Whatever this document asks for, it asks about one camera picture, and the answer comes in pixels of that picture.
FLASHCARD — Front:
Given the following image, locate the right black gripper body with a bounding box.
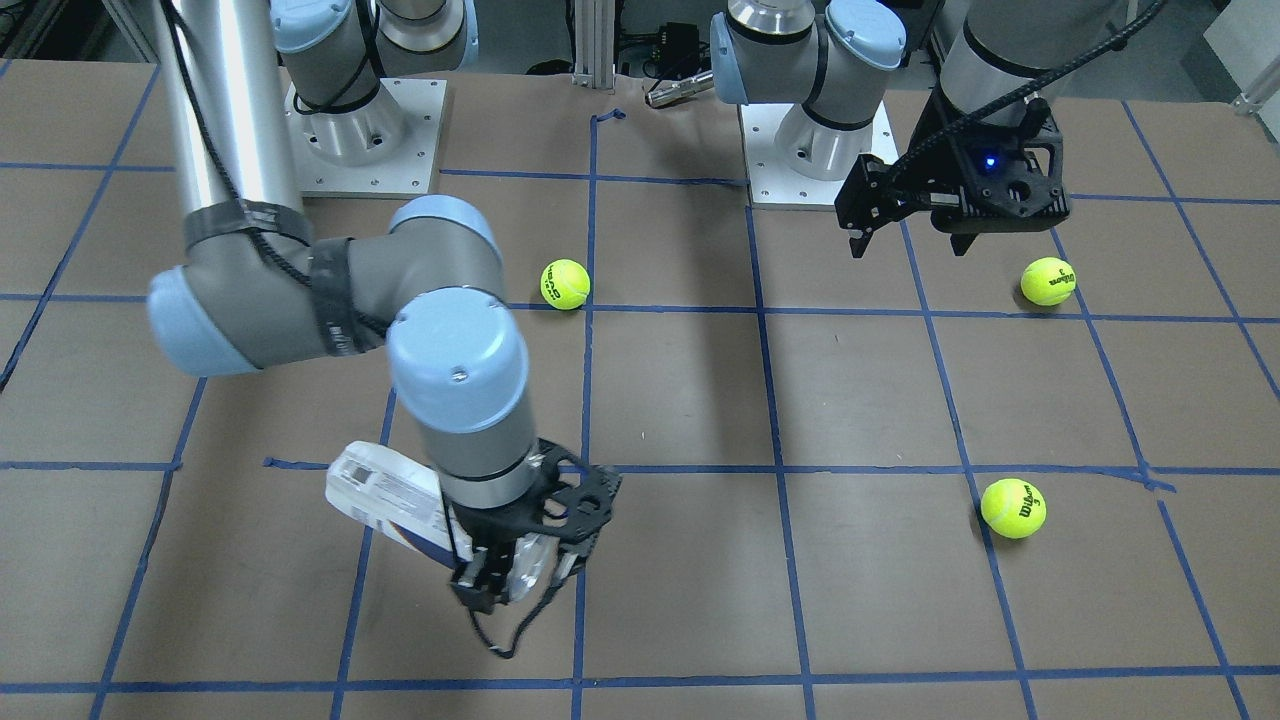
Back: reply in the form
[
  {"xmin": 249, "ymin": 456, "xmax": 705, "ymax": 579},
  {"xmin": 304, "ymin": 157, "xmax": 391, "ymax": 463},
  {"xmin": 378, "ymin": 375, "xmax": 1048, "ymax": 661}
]
[{"xmin": 447, "ymin": 439, "xmax": 622, "ymax": 591}]

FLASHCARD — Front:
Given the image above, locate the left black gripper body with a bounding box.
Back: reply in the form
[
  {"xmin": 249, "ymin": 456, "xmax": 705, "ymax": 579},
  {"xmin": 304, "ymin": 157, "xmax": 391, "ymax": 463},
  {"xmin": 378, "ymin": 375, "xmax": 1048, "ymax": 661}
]
[{"xmin": 835, "ymin": 88, "xmax": 1071, "ymax": 237}]

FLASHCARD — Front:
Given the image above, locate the clear tennis ball can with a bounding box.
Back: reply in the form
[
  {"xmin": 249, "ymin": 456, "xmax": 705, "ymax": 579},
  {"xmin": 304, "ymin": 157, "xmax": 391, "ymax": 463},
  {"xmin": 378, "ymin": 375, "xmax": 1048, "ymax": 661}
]
[{"xmin": 325, "ymin": 441, "xmax": 557, "ymax": 603}]

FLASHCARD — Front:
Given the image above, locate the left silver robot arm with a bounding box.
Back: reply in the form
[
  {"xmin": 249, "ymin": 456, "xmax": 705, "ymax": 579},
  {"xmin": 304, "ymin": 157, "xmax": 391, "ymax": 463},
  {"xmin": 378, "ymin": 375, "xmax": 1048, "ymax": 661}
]
[{"xmin": 710, "ymin": 1, "xmax": 1164, "ymax": 258}]

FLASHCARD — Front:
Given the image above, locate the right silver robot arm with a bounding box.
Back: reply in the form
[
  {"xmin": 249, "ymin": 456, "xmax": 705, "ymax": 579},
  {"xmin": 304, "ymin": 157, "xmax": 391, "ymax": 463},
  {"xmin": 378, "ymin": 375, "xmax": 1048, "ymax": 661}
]
[{"xmin": 147, "ymin": 1, "xmax": 620, "ymax": 614}]

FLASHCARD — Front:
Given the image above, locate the tennis ball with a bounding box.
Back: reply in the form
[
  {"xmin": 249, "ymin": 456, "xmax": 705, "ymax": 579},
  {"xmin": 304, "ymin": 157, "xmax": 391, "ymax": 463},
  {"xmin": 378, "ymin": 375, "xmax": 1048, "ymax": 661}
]
[
  {"xmin": 539, "ymin": 259, "xmax": 591, "ymax": 311},
  {"xmin": 979, "ymin": 478, "xmax": 1048, "ymax": 541},
  {"xmin": 1019, "ymin": 258, "xmax": 1076, "ymax": 307}
]

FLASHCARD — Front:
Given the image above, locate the tennis ball centre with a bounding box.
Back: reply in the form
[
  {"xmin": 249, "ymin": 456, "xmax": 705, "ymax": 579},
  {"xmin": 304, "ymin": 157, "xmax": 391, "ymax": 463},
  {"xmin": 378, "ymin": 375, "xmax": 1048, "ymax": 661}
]
[{"xmin": 539, "ymin": 259, "xmax": 591, "ymax": 311}]

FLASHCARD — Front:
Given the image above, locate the silver cylinder connector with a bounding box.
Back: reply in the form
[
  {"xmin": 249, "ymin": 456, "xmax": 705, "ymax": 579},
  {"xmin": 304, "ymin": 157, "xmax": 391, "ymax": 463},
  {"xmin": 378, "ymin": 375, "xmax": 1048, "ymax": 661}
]
[{"xmin": 644, "ymin": 69, "xmax": 714, "ymax": 109}]

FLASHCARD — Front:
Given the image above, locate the black electronics box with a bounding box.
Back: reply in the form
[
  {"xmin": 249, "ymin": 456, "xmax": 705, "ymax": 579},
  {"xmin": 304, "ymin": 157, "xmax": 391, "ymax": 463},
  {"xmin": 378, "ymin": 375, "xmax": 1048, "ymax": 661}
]
[{"xmin": 648, "ymin": 22, "xmax": 700, "ymax": 64}]

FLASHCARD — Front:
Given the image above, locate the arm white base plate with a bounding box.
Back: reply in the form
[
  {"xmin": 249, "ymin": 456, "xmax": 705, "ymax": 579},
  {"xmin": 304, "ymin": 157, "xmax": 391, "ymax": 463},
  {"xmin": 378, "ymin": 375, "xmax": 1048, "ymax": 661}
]
[
  {"xmin": 739, "ymin": 102, "xmax": 899, "ymax": 210},
  {"xmin": 285, "ymin": 78, "xmax": 447, "ymax": 199}
]

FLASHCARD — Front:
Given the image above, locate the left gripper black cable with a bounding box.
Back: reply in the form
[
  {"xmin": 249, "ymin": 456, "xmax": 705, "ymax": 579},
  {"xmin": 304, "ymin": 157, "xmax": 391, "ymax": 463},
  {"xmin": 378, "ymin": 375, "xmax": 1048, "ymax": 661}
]
[{"xmin": 890, "ymin": 0, "xmax": 1166, "ymax": 181}]

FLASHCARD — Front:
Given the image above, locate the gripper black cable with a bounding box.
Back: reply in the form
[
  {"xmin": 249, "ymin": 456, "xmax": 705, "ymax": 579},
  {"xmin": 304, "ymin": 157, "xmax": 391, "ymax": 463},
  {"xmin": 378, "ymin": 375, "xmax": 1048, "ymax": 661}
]
[
  {"xmin": 890, "ymin": 0, "xmax": 1166, "ymax": 181},
  {"xmin": 160, "ymin": 0, "xmax": 561, "ymax": 660}
]

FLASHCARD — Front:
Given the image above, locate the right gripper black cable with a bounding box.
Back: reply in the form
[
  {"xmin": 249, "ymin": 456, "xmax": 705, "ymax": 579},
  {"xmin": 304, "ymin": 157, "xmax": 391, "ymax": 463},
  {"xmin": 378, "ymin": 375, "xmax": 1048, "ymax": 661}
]
[{"xmin": 160, "ymin": 0, "xmax": 561, "ymax": 660}]

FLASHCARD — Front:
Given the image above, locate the aluminium profile post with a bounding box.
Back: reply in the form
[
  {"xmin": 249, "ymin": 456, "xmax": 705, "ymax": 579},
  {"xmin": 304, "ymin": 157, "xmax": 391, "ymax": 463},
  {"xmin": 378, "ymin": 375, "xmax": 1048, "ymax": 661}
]
[{"xmin": 571, "ymin": 0, "xmax": 617, "ymax": 94}]

